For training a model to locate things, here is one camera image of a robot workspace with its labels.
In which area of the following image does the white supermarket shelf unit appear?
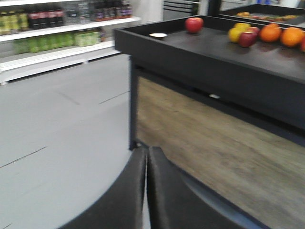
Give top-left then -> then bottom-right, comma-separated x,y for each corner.
0,0 -> 140,85

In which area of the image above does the black fruit display stand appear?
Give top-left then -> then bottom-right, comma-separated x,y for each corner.
114,3 -> 305,229

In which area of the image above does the orange fruit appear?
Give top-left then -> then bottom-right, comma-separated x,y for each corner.
259,23 -> 282,43
280,27 -> 305,48

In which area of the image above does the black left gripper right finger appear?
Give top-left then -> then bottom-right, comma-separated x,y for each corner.
147,146 -> 267,229

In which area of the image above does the dark red apple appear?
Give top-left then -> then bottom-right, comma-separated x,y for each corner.
238,32 -> 257,48

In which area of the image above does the yellow lemon-like fruit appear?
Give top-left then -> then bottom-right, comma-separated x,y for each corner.
228,28 -> 243,43

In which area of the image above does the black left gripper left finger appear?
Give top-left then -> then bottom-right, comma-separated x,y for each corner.
61,147 -> 147,229

